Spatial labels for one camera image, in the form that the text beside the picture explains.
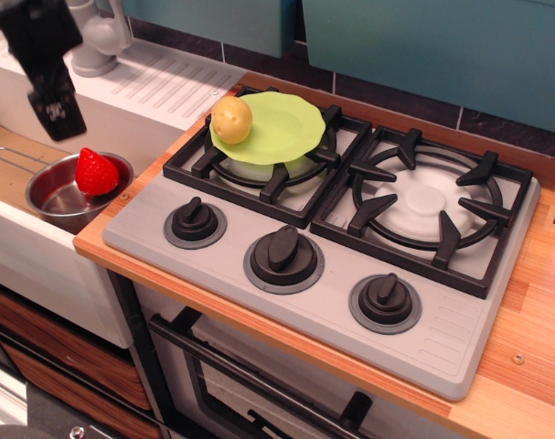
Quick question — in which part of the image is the teal cabinet left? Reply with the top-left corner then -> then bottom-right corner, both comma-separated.
123,0 -> 297,58

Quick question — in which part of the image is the white toy sink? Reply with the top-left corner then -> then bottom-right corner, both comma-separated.
0,33 -> 243,348

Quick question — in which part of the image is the black left stove knob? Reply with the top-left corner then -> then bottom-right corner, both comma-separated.
164,197 -> 228,250

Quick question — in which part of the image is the lower wooden drawer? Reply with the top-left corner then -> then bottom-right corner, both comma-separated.
1,341 -> 163,439

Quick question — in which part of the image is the grey toy faucet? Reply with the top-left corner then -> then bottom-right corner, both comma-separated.
66,0 -> 132,78

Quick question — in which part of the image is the red toy strawberry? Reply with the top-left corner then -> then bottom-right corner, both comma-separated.
75,148 -> 120,197

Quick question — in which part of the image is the black right burner grate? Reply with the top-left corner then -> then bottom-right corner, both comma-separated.
311,126 -> 532,298

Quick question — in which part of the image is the black left burner grate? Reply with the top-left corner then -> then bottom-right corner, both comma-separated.
164,87 -> 372,228

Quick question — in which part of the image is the black oven door handle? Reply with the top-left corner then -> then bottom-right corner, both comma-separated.
148,315 -> 372,438

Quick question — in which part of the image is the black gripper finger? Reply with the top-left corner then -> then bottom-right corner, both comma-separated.
27,91 -> 87,141

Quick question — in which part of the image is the upper wooden drawer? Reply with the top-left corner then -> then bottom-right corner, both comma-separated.
0,285 -> 141,388

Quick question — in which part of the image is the black middle stove knob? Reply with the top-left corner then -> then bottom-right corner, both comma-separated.
243,225 -> 326,295

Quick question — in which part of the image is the yellow toy potato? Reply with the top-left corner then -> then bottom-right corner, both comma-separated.
211,96 -> 252,145

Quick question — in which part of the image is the black stove knob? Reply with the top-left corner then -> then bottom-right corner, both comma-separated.
243,225 -> 326,295
164,197 -> 228,250
348,273 -> 422,336

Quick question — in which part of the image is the toy oven door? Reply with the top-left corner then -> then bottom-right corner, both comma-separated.
133,281 -> 470,439

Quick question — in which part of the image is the grey toy stove top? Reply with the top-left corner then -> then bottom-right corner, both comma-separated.
102,155 -> 540,400

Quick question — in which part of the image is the wooden drawer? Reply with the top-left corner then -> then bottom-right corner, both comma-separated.
1,341 -> 163,439
0,285 -> 141,388

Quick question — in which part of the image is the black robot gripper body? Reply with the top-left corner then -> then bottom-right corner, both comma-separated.
0,1 -> 83,92

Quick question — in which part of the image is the small steel pot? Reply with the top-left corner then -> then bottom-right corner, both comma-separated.
0,146 -> 134,234

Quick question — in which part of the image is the black burner grate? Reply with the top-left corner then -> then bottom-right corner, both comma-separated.
311,126 -> 532,298
164,87 -> 372,228

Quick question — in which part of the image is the green plastic plate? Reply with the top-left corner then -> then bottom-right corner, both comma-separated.
210,91 -> 326,165

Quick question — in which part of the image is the black right stove knob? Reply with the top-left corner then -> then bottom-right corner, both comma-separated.
348,273 -> 422,336

